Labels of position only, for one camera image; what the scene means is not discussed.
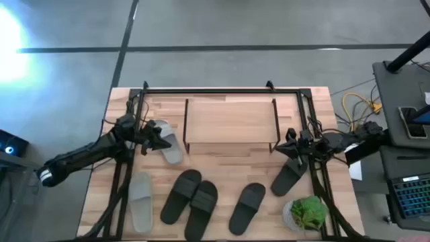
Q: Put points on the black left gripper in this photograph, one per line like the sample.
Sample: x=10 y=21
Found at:
x=148 y=134

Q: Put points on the grey rubber slide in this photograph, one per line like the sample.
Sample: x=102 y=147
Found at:
x=141 y=208
x=173 y=151

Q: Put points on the black round pole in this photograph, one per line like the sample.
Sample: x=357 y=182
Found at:
x=408 y=53

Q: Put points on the black device blue screen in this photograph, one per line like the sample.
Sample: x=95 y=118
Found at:
x=424 y=117

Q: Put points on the black desk bar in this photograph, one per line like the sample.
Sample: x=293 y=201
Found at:
x=363 y=151

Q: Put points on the black device with blue light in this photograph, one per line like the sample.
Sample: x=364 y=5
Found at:
x=11 y=142

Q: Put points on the potted green plant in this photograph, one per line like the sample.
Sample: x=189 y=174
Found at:
x=309 y=211

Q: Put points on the black rubber slide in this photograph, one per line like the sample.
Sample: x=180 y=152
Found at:
x=247 y=208
x=287 y=178
x=201 y=211
x=179 y=198

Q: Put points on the white paper slip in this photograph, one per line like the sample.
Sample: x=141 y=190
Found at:
x=427 y=98

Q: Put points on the white paper sheet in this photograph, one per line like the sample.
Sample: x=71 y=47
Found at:
x=355 y=169

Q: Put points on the black aluminium rig frame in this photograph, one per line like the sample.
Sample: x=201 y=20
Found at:
x=218 y=90

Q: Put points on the smartphone with tan case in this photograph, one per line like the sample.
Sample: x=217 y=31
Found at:
x=411 y=124

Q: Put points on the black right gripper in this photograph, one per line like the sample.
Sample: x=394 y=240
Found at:
x=302 y=149

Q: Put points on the dark grey desk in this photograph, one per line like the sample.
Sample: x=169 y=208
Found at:
x=403 y=164

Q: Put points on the grey side table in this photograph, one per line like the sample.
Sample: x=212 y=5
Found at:
x=393 y=97

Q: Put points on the wooden shelf black metal frame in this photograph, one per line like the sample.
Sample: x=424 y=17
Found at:
x=231 y=121

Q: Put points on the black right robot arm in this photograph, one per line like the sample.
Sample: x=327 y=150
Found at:
x=336 y=139

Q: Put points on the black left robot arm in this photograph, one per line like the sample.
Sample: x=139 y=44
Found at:
x=84 y=154

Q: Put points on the grey metal stand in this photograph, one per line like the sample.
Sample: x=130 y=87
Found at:
x=10 y=162

